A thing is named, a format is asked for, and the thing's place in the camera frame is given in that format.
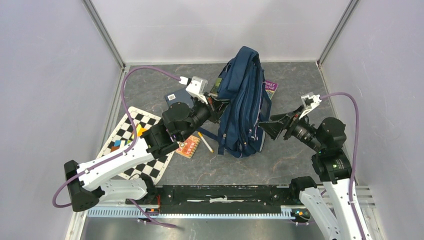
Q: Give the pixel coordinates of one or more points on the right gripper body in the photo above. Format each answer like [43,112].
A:
[290,125]

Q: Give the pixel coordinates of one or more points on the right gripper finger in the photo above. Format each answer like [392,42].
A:
[272,128]
[283,117]

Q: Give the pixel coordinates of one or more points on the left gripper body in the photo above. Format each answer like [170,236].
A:
[214,115]

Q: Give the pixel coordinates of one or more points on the navy blue backpack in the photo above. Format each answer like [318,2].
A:
[243,84]

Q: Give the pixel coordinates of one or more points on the purple Treehouse book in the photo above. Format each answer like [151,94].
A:
[271,87]

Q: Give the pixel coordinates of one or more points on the Animal Farm book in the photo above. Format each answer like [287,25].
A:
[215,87]

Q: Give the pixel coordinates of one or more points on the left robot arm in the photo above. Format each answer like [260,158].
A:
[92,182]

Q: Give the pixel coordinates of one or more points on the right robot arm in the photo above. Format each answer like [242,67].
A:
[344,220]

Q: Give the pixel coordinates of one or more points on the orange card pack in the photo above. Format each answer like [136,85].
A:
[188,147]

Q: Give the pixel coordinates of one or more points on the yellow white marker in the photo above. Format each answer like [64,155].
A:
[205,142]

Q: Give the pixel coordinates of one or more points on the dark blue notebook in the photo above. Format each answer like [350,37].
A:
[180,95]

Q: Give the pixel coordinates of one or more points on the colourful blocks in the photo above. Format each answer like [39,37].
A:
[123,137]

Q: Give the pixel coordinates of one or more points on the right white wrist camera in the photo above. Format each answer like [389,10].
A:
[310,102]

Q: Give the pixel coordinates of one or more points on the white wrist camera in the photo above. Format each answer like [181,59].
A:
[195,87]
[310,102]

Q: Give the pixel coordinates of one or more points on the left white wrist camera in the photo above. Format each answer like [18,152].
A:
[195,87]

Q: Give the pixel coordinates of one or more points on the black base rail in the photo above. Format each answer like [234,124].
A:
[220,199]

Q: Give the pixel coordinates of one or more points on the aluminium frame rail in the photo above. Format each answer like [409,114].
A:
[129,208]

